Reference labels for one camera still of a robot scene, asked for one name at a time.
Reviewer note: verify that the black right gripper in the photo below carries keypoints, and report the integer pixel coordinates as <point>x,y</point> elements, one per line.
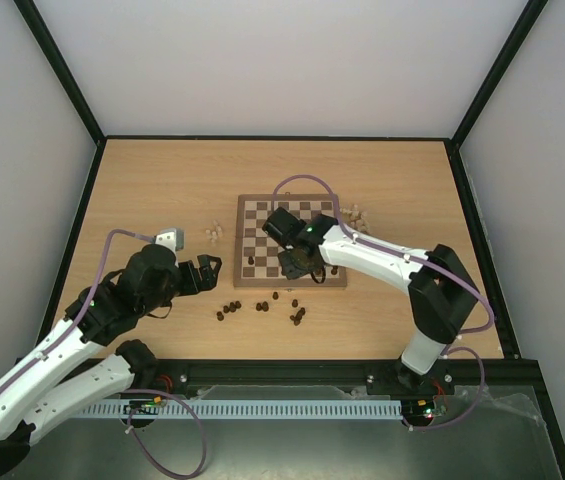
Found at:
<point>292,263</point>

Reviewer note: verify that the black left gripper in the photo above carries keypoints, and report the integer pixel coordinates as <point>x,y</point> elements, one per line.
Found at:
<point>194,285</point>

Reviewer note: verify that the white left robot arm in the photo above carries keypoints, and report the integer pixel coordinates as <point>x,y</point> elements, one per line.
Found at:
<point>40,391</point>

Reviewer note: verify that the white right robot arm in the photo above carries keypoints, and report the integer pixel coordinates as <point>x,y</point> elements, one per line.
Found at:
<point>441,292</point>

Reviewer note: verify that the wooden chess board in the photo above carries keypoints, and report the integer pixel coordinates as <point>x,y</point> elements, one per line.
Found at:
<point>251,240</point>

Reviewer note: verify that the dark chess pieces left cluster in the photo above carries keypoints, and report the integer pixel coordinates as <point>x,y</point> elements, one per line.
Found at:
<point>227,309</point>

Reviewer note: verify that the dark chess pieces cluster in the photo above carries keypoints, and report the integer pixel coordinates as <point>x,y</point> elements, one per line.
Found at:
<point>262,306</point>
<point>227,309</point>
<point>298,316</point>

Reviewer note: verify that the light chess pieces left pile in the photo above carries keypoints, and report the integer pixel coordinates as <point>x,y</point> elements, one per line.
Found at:
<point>214,232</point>

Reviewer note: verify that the light chess pieces pile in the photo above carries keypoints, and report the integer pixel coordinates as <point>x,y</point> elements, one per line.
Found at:
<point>214,232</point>
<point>356,218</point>

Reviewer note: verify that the dark chess pieces middle cluster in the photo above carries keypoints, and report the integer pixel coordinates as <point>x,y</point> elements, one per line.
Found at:
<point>262,306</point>

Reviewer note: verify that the dark chess pieces right cluster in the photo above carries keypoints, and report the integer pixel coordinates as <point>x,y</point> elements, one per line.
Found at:
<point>298,316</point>

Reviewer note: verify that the light chess pieces right pile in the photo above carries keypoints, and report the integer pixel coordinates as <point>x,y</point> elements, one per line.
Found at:
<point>356,218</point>

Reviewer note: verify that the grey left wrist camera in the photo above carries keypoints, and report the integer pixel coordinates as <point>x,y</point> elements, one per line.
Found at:
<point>173,239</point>

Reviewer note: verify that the light blue cable duct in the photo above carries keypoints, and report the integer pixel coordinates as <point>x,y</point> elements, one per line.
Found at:
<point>118,409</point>

